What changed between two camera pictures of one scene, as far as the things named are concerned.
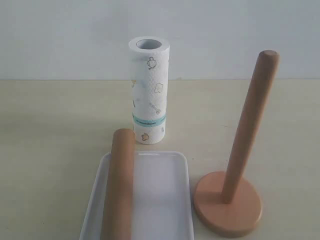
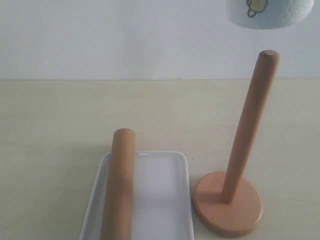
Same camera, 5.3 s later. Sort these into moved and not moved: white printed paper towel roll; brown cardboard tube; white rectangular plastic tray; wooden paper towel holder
Moved: white printed paper towel roll
Not moved: brown cardboard tube; white rectangular plastic tray; wooden paper towel holder
